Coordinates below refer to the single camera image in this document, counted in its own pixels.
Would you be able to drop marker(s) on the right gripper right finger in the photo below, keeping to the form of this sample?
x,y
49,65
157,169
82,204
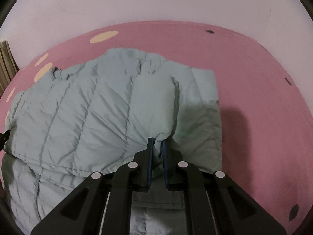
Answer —
x,y
214,203

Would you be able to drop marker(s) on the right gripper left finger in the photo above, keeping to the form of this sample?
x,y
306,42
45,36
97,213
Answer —
x,y
102,203

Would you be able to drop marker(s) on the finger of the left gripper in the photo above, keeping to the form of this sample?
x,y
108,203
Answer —
x,y
4,138

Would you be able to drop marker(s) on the light blue puffer jacket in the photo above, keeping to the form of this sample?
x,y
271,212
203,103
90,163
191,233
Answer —
x,y
94,117

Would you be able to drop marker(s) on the striped headboard cover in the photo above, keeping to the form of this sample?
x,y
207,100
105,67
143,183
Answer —
x,y
8,66

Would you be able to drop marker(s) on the pink polka dot bedsheet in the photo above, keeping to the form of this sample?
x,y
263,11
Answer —
x,y
267,125

